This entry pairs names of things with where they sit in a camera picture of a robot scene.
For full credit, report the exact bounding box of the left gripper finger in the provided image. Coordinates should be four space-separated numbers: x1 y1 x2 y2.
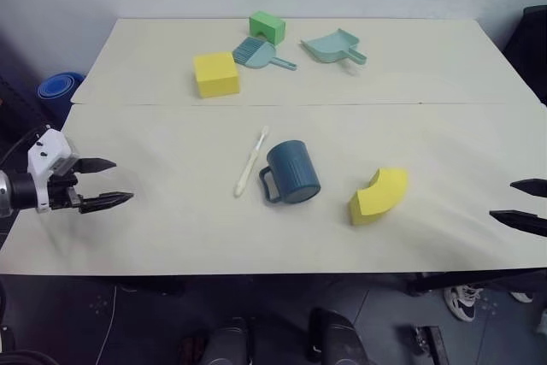
75 157 118 176
79 191 135 215

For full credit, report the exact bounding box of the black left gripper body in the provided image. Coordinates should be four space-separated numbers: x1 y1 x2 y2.
45 170 84 214

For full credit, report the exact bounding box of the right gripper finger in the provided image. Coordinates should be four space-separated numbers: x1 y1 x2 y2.
509 178 547 200
489 209 547 238

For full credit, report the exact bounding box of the white and black sneaker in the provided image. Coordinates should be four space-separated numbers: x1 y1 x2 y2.
443 285 485 323

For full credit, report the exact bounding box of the yellow curved foam block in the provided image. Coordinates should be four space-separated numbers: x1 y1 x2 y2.
347 166 409 227

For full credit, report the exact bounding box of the yellow foam cube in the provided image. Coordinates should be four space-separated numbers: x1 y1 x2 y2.
192 50 242 99

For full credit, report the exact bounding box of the white toothbrush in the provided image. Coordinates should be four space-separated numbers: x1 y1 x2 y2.
232 125 271 199

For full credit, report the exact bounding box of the black wheeled base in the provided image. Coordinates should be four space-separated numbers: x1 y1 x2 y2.
409 324 450 365

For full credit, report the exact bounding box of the dark rounded shape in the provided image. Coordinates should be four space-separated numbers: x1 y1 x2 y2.
306 307 373 365
199 316 254 365

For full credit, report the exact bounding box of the dark blue ribbed cup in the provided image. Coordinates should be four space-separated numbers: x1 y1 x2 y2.
258 138 322 208

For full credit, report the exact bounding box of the teal hand brush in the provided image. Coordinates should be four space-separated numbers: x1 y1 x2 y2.
232 36 298 73

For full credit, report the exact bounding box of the green arch foam block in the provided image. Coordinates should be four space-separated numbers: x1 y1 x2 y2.
249 10 287 47

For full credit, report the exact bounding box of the teal dustpan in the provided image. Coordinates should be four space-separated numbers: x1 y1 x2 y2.
299 27 368 66

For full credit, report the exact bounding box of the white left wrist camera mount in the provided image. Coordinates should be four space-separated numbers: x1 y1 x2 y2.
26 127 73 215

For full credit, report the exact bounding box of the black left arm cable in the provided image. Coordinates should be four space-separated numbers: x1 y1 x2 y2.
0 124 51 169

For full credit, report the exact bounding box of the white floor cable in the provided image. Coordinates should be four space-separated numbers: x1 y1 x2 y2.
94 284 120 365

